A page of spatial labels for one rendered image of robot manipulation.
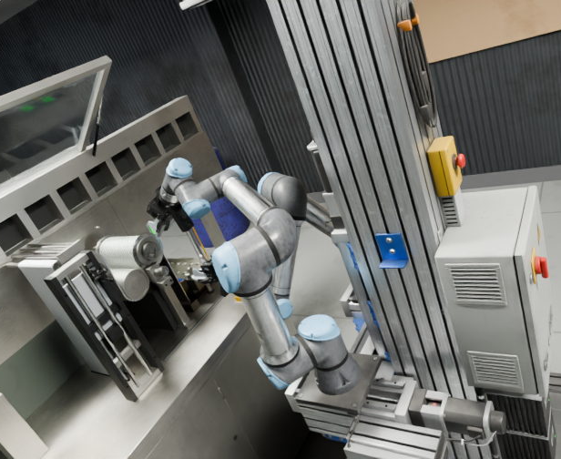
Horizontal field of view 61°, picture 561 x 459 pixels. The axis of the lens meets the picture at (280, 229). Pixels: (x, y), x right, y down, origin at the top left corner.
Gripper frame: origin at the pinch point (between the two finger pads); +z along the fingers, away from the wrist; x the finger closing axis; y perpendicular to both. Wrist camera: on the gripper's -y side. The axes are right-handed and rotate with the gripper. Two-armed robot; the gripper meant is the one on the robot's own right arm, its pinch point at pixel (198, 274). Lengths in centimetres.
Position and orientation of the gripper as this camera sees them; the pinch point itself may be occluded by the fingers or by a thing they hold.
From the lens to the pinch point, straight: 195.8
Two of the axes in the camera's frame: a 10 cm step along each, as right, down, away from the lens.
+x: -4.9, 5.4, -6.8
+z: -8.0, 0.4, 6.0
